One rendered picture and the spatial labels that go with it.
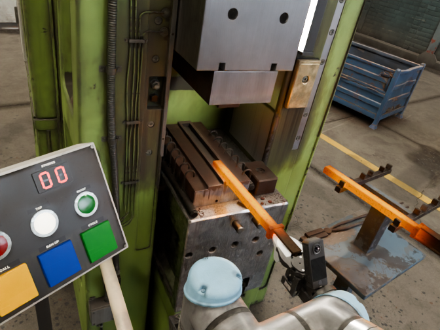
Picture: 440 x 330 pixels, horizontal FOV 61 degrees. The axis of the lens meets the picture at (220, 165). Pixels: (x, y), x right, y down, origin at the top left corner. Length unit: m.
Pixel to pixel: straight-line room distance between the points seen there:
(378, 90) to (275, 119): 3.39
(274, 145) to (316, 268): 0.63
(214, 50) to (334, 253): 0.85
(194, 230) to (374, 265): 0.67
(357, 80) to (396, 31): 4.59
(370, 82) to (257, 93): 3.70
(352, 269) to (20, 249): 1.03
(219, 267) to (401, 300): 2.13
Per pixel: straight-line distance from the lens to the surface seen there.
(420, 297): 2.69
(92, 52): 1.02
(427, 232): 1.22
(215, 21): 0.93
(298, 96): 1.33
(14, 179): 0.85
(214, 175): 1.22
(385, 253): 1.55
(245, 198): 1.10
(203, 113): 1.60
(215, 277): 0.51
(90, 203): 0.91
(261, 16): 0.99
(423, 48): 8.98
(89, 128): 1.10
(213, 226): 1.20
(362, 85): 4.75
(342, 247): 1.47
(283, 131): 1.40
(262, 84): 1.06
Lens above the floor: 1.67
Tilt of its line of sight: 32 degrees down
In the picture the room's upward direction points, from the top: 11 degrees clockwise
